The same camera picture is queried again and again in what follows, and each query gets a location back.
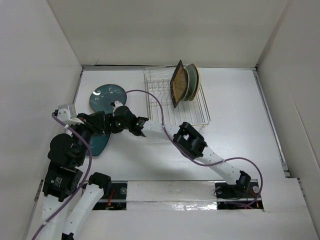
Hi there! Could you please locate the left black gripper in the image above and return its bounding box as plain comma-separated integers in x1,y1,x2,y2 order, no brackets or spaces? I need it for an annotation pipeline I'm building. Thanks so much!
68,109,106,164

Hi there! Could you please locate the dark teal oval plate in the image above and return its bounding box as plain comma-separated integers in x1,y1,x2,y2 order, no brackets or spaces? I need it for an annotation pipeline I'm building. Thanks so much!
89,134,110,157

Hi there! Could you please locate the black square amber plate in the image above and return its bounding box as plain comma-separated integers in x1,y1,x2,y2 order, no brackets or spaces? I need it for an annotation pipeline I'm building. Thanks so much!
170,60,187,109

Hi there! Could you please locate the woven bamboo round plate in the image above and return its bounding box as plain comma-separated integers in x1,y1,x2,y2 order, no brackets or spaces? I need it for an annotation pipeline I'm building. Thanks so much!
182,64,194,101

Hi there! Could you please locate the light green flower plate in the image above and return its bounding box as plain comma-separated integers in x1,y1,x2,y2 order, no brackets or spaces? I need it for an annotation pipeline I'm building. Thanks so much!
189,63,197,101

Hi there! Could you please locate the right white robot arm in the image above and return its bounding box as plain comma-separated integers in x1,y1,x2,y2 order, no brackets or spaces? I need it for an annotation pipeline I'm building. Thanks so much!
105,105,251,197

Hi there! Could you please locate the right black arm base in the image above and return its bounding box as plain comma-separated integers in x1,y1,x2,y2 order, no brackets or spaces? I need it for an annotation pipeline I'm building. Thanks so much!
213,181,264,210

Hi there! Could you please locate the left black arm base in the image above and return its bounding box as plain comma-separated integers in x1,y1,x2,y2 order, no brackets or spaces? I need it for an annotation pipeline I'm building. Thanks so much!
93,181,128,211

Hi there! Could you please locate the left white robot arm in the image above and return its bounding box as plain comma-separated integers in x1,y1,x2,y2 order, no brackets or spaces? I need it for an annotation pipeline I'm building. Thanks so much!
32,108,112,240

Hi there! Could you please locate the dark teal round plate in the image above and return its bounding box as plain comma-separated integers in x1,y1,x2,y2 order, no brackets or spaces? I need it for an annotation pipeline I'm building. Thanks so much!
89,84,127,114

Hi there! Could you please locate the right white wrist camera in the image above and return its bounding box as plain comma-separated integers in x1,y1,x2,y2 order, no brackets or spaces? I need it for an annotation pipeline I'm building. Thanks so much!
110,100,123,115

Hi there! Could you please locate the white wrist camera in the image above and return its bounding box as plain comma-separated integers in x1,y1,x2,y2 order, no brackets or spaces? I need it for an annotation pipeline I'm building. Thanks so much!
110,100,123,115
57,103,84,126

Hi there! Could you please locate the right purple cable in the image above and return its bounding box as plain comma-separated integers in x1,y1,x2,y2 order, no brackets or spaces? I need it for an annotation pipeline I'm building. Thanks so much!
111,89,263,209

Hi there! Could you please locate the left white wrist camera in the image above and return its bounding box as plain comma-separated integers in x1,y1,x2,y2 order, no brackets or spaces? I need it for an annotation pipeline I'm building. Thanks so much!
57,103,84,126

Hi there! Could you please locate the silver wire dish rack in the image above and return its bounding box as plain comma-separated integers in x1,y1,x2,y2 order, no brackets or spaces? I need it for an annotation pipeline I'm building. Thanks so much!
143,65,211,132

